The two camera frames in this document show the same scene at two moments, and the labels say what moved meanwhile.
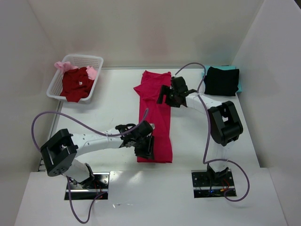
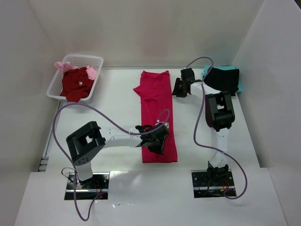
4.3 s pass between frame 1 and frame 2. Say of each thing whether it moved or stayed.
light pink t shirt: stayed
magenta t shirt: stayed
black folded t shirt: stayed
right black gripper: moved
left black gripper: moved
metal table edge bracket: stayed
